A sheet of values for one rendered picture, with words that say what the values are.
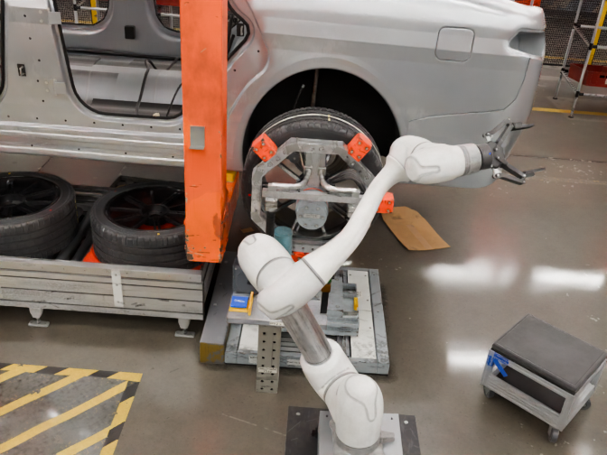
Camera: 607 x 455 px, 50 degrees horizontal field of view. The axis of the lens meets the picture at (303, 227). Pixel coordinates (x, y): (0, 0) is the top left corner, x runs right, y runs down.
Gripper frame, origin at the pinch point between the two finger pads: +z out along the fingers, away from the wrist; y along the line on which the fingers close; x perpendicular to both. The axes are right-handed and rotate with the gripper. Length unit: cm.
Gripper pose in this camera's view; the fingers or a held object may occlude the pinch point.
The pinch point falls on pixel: (534, 148)
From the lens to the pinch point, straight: 206.9
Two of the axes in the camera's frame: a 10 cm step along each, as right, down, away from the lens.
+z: 9.4, -1.8, 2.8
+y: 2.1, 9.8, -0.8
